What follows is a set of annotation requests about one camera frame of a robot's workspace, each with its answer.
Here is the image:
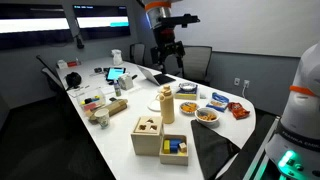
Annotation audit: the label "wooden shape sorter lid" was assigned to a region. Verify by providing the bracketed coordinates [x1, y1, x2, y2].
[134, 116, 162, 134]

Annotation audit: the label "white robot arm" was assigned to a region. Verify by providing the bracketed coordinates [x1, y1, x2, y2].
[136, 0, 200, 74]

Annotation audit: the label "blue wooden cylinder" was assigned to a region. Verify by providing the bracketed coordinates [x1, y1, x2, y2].
[170, 139, 182, 153]

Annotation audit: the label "white tissue box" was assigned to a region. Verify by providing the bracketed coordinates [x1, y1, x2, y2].
[118, 73, 133, 90]

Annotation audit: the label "black headphones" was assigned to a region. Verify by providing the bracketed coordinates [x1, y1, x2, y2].
[65, 72, 82, 89]

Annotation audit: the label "metal bowl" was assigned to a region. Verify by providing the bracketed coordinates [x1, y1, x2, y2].
[179, 83, 197, 92]

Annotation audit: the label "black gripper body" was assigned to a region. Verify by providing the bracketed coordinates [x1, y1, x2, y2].
[151, 28, 185, 71]

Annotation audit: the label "natural wooden letter cube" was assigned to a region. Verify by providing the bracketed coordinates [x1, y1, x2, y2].
[179, 142, 187, 152]

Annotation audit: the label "grey office chair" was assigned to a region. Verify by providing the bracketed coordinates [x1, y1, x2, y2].
[182, 46, 212, 85]

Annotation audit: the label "beige water bottle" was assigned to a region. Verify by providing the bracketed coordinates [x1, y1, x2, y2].
[156, 85, 175, 124]

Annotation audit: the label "open wooden tray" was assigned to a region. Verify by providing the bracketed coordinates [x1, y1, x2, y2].
[159, 134, 188, 166]

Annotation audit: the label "yellow wooden block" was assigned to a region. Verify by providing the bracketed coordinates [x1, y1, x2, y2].
[163, 140, 170, 154]

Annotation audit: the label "dark grey cloth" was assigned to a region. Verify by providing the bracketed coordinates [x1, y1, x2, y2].
[191, 120, 240, 180]

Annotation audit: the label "black office chair left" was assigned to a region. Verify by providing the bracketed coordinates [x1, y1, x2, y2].
[36, 55, 67, 101]

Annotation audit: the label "dark office chair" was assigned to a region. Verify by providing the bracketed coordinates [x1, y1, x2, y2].
[130, 43, 145, 65]

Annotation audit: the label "clear plastic marker box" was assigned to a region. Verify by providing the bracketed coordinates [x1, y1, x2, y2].
[76, 88, 105, 111]

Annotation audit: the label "right wall monitor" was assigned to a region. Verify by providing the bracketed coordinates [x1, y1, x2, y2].
[73, 5, 131, 40]

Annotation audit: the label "red snack bag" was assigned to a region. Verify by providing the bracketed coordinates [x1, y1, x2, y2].
[228, 102, 250, 120]

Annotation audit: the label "small plate of snacks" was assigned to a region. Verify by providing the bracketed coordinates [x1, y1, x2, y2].
[180, 102, 198, 115]

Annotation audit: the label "open laptop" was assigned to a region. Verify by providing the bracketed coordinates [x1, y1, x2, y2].
[138, 66, 174, 86]

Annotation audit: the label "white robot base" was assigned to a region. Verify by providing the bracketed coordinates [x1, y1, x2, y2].
[265, 42, 320, 180]

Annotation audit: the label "left wall monitor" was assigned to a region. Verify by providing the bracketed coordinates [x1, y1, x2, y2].
[0, 4, 73, 50]

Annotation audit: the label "brown cardboard box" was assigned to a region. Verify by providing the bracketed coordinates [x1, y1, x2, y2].
[85, 99, 128, 124]

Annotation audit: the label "wall monitor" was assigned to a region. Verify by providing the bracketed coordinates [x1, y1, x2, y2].
[73, 5, 131, 40]
[0, 4, 73, 50]

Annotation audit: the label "white plastic bag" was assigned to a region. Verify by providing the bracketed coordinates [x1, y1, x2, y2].
[111, 49, 123, 65]

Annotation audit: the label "red white box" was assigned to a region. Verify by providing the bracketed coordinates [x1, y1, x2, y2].
[57, 59, 81, 69]

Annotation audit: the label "paper cup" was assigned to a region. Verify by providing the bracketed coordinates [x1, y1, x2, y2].
[94, 109, 110, 128]

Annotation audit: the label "wooden shape sorter box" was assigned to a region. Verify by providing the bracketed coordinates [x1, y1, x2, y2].
[131, 124, 164, 156]

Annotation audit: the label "blue snack bag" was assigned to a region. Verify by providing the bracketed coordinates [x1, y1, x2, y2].
[207, 92, 229, 112]

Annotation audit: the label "white bowl of crackers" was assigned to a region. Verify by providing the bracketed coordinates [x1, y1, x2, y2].
[195, 107, 220, 126]

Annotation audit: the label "tablet with cyan screen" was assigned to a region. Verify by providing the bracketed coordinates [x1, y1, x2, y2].
[106, 67, 126, 81]

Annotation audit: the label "yellow blue box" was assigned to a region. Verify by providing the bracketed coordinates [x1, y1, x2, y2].
[175, 86, 198, 100]

